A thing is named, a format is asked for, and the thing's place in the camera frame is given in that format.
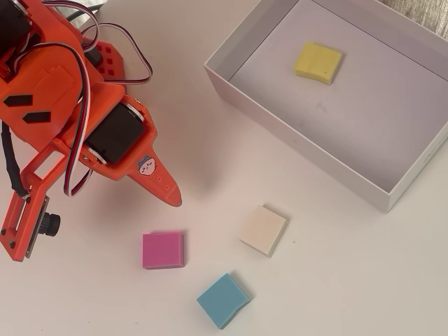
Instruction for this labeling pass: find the orange robot base plate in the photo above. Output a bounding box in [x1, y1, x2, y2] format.
[82, 34, 126, 84]

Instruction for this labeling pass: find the dark grey cable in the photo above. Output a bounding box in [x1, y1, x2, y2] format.
[64, 0, 109, 22]

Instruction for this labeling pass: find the beige woven curtain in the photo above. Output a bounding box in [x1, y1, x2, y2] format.
[379, 0, 448, 39]

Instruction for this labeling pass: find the black sleeved camera cable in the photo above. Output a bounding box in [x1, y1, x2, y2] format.
[0, 120, 29, 201]

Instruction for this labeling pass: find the yellow foam cuboid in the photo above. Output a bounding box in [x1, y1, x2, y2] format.
[293, 41, 343, 86]

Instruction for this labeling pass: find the wrist camera on orange bracket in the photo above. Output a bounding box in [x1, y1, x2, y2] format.
[0, 139, 71, 263]

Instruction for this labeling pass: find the cream foam cuboid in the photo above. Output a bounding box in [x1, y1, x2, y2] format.
[239, 204, 288, 258]

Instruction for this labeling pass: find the red white black servo cable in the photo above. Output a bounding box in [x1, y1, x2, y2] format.
[13, 41, 95, 197]
[43, 0, 102, 50]
[94, 21, 154, 85]

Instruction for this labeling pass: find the white cardboard bin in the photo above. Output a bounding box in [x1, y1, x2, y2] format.
[203, 0, 448, 214]

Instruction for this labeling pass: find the pink foam cuboid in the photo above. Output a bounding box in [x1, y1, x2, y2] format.
[141, 230, 186, 270]

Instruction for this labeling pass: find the blue foam cuboid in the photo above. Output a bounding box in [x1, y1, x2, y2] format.
[196, 272, 252, 330]

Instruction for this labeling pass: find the orange gripper black servo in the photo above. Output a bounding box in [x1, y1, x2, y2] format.
[80, 82, 183, 207]

